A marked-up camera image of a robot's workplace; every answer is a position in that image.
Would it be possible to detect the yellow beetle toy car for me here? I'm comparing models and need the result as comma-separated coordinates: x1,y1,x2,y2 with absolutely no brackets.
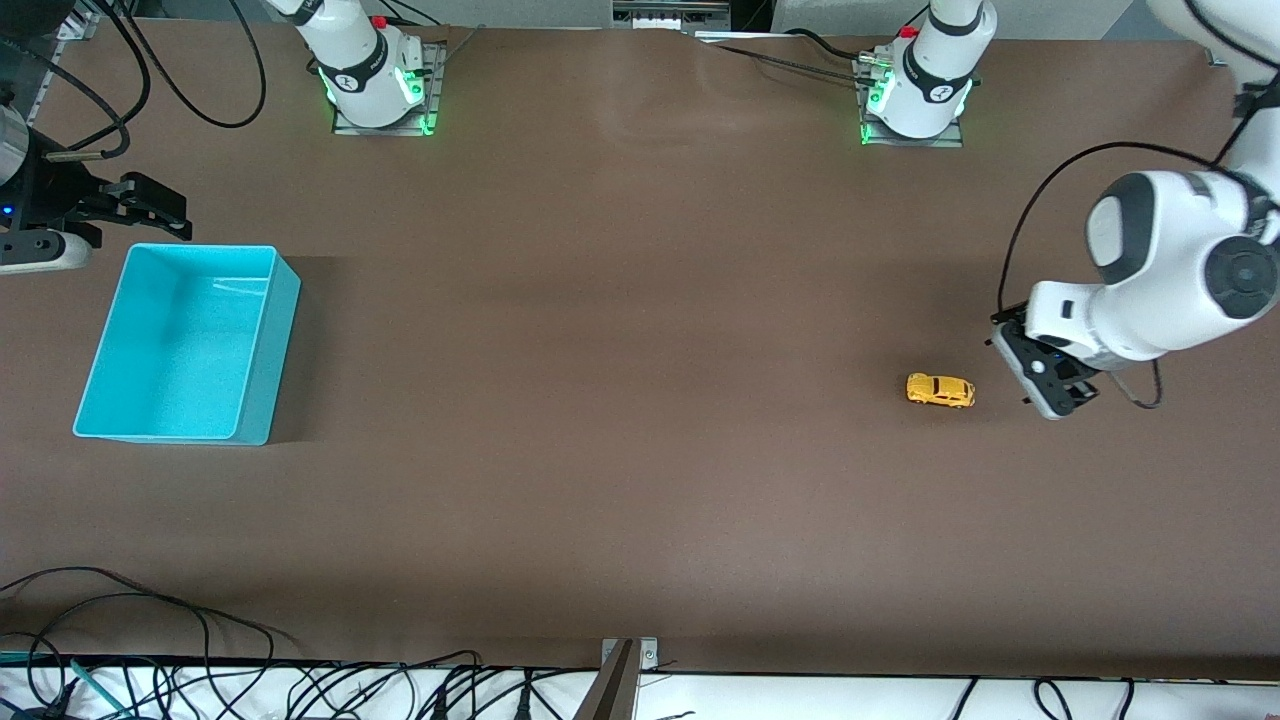
906,372,976,409

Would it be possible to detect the turquoise plastic bin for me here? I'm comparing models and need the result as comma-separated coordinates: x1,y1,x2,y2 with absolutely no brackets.
73,243,302,447

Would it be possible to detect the grey power strip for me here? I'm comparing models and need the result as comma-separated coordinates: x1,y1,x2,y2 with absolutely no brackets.
612,0,733,31

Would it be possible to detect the grey metal bar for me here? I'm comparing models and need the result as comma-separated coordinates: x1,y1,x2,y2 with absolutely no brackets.
570,640,641,720

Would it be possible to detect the black right arm loop cable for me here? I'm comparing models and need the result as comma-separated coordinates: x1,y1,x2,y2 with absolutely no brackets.
95,0,268,130

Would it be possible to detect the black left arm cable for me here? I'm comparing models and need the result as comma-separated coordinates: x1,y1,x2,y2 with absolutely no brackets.
997,140,1243,317

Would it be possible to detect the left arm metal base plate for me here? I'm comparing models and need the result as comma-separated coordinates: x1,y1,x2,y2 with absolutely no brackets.
855,55,967,149

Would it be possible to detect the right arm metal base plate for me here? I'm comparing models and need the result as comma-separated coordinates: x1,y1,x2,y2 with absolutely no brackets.
330,40,443,137

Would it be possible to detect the thick black sleeved cable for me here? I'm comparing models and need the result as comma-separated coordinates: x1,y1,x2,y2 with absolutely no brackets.
695,40,883,87

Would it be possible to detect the long black cable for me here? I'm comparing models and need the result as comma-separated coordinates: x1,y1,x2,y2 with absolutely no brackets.
0,566,301,663

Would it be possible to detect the small metal bracket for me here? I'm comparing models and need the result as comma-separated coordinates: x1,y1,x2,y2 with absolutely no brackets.
600,637,661,673

